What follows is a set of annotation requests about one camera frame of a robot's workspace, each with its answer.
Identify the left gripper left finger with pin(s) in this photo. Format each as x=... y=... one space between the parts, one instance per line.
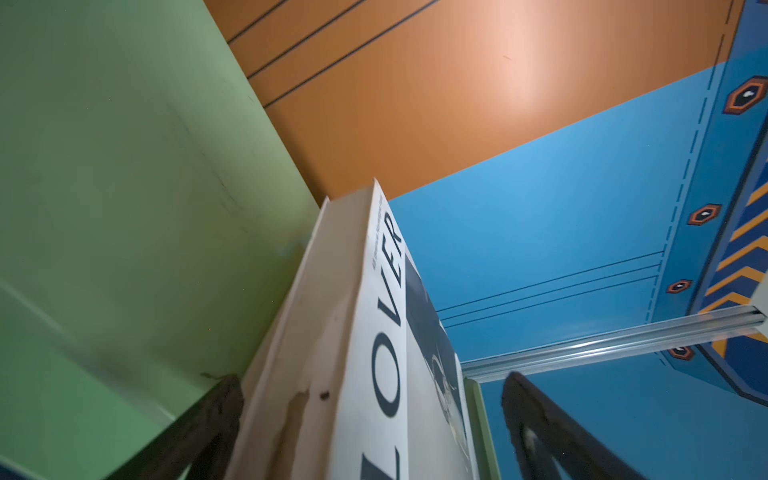
x=198 y=445

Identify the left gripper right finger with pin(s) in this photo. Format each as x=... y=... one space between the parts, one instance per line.
x=548 y=442

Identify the white LOVER book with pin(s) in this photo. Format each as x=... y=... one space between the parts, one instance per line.
x=357 y=378

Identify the green two-tier shelf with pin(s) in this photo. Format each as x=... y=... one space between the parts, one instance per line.
x=152 y=224

